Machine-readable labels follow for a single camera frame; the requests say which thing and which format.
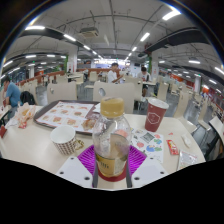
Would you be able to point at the clear bottle with yellow cap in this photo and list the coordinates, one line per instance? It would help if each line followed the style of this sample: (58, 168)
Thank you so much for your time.
(111, 133)

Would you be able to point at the colourful printed paper sheet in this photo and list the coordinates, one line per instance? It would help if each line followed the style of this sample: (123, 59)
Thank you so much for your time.
(148, 145)

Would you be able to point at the ceiling air conditioner unit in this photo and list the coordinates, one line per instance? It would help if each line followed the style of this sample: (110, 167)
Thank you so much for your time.
(89, 31)

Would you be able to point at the small red box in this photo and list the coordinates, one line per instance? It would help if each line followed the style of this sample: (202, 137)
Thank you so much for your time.
(2, 131)

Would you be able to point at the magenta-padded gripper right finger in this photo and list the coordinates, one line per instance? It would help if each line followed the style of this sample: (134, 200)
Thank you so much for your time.
(137, 159)

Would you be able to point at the ceiling lights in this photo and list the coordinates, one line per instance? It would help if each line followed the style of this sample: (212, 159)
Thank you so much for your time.
(171, 15)

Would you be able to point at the brown food tray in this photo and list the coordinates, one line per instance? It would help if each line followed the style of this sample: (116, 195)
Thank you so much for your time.
(63, 115)

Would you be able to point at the beige chairs group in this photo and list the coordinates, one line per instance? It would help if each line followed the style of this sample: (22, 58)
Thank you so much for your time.
(162, 91)

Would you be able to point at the white sachet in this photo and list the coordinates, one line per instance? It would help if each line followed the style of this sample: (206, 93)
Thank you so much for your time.
(186, 140)

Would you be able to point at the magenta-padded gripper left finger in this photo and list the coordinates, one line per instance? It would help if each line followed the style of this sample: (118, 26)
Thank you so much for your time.
(87, 159)

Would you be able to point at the white patterned mug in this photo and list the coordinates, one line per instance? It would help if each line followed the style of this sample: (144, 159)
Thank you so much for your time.
(65, 140)

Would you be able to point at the red sauce sachet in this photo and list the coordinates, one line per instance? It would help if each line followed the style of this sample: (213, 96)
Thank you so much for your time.
(172, 147)

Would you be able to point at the beige dining table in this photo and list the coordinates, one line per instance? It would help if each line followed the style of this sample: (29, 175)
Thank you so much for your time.
(216, 125)

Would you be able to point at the white paper napkin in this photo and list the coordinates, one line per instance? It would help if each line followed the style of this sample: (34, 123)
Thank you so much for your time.
(96, 107)

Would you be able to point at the red paper cup with lid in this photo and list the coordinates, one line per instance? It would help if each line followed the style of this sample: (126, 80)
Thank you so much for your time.
(155, 116)

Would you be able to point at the person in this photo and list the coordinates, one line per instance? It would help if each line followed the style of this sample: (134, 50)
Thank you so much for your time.
(144, 76)
(13, 95)
(113, 75)

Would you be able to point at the clear plastic food bag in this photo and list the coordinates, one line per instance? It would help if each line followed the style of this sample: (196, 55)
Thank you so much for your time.
(25, 113)

